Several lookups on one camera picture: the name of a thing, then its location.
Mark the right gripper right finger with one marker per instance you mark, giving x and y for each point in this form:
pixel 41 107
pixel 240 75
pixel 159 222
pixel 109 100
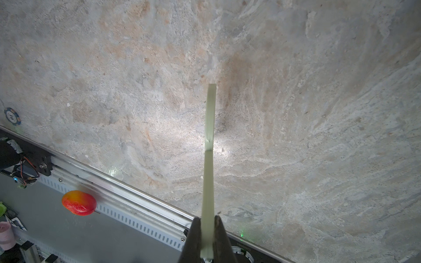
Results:
pixel 222 249

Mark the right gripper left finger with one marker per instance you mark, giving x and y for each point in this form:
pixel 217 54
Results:
pixel 192 248

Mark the green white hand brush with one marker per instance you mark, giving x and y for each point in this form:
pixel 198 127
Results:
pixel 208 213

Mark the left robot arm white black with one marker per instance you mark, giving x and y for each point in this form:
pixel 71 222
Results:
pixel 11 153

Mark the red yellow mango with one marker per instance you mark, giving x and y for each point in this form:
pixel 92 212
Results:
pixel 79 203

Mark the left circuit board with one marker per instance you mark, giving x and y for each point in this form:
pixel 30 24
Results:
pixel 22 180

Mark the pink cup off table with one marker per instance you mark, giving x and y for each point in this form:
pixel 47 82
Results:
pixel 7 238

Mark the green cylinder off table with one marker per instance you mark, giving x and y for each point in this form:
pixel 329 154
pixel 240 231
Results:
pixel 3 209

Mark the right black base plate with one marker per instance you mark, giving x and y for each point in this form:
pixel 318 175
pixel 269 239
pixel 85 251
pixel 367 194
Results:
pixel 245 253

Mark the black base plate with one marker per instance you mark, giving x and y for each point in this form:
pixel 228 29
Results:
pixel 245 253
pixel 34 157

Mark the aluminium rail frame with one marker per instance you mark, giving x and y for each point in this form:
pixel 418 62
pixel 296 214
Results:
pixel 128 226

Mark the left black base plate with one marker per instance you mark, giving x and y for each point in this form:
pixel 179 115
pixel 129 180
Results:
pixel 34 157

